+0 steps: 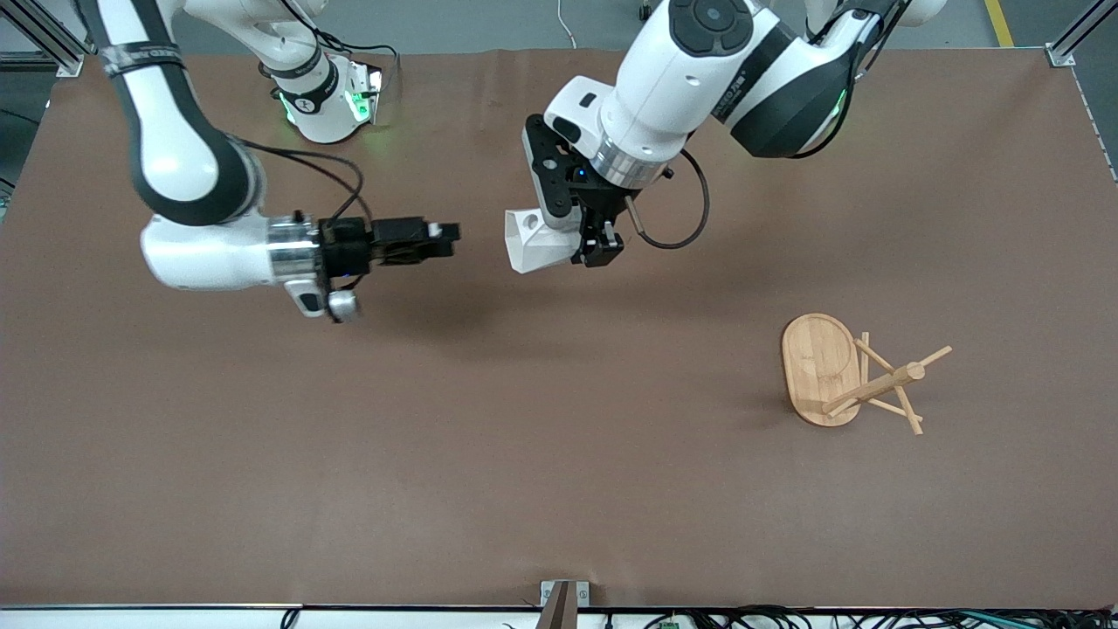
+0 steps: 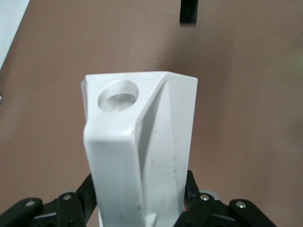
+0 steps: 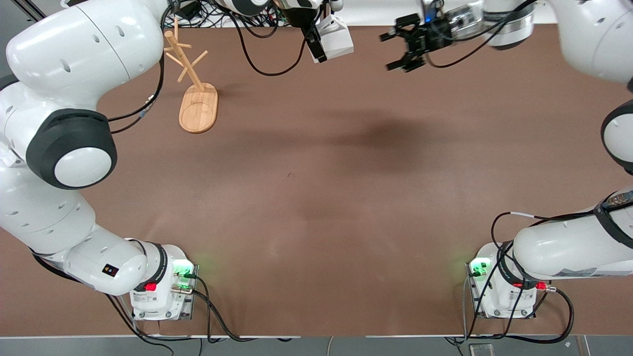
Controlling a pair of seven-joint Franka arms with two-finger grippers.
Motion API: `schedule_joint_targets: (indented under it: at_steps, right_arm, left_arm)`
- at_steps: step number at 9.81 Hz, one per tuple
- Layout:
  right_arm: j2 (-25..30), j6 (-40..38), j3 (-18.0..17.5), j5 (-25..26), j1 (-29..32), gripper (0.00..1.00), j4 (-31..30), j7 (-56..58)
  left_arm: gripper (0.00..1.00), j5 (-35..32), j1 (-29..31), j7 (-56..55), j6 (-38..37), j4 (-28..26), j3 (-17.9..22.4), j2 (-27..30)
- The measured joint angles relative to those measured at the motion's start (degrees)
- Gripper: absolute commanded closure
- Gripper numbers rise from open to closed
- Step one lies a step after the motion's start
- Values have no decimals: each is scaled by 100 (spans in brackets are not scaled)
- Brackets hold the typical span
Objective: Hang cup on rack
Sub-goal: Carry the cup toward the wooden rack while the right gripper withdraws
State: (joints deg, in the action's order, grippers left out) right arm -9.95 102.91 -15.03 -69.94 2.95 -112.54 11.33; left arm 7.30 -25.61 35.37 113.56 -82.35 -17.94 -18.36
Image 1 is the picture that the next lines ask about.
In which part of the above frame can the white faceted cup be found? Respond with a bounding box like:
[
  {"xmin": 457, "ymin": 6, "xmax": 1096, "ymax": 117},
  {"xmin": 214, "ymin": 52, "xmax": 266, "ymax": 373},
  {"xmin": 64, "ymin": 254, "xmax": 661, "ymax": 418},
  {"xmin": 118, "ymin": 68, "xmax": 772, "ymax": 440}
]
[{"xmin": 504, "ymin": 208, "xmax": 584, "ymax": 275}]

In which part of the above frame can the wooden cup rack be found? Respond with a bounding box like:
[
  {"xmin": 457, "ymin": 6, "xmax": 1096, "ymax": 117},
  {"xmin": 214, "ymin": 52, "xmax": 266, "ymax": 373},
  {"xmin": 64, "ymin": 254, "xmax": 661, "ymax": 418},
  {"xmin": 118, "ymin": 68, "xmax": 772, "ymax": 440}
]
[{"xmin": 780, "ymin": 313, "xmax": 953, "ymax": 436}]

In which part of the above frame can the brown table cover sheet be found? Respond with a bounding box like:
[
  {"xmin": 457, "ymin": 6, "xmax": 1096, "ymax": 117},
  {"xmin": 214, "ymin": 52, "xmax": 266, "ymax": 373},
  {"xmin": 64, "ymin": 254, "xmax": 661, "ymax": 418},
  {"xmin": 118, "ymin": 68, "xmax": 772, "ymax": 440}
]
[{"xmin": 0, "ymin": 48, "xmax": 1118, "ymax": 610}]

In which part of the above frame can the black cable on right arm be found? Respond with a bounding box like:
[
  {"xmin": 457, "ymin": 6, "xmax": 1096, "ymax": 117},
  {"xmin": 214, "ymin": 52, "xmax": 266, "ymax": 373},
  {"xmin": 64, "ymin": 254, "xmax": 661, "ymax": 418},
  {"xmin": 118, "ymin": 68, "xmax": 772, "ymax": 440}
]
[{"xmin": 225, "ymin": 134, "xmax": 374, "ymax": 230}]

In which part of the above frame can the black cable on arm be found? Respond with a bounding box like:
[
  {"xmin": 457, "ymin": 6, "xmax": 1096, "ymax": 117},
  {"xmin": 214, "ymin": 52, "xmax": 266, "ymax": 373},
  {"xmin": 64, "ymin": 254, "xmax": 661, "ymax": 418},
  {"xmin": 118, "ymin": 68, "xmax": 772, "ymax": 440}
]
[
  {"xmin": 225, "ymin": 134, "xmax": 374, "ymax": 230},
  {"xmin": 790, "ymin": 0, "xmax": 911, "ymax": 160}
]

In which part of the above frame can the black cable loop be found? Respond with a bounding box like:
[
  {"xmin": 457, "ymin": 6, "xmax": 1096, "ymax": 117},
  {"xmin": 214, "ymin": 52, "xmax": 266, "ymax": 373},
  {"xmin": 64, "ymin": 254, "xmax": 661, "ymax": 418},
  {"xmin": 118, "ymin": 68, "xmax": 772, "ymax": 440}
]
[{"xmin": 627, "ymin": 149, "xmax": 711, "ymax": 251}]

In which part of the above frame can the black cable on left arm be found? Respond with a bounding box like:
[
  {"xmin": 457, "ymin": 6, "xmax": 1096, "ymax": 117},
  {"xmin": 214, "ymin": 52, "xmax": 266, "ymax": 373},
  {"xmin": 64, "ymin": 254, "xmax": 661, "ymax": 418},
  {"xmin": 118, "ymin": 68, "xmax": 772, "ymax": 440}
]
[{"xmin": 790, "ymin": 0, "xmax": 911, "ymax": 160}]

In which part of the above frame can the metal table bracket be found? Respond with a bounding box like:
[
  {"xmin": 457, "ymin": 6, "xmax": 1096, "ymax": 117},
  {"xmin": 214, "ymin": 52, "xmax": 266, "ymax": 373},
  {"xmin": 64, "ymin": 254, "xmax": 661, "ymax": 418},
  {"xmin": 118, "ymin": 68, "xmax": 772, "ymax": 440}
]
[{"xmin": 535, "ymin": 580, "xmax": 591, "ymax": 629}]

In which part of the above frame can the aluminium frame post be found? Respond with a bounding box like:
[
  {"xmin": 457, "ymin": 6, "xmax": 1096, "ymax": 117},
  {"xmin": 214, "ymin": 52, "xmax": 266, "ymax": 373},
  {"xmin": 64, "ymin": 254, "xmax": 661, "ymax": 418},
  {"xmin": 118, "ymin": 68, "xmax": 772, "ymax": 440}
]
[
  {"xmin": 1046, "ymin": 0, "xmax": 1118, "ymax": 67},
  {"xmin": 0, "ymin": 0, "xmax": 85, "ymax": 78}
]

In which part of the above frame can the black cable bundle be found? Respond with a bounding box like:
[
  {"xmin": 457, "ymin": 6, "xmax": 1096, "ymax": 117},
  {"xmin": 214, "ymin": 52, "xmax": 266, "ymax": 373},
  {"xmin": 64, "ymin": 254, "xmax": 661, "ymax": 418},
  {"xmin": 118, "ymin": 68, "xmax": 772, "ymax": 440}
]
[{"xmin": 603, "ymin": 606, "xmax": 1118, "ymax": 629}]

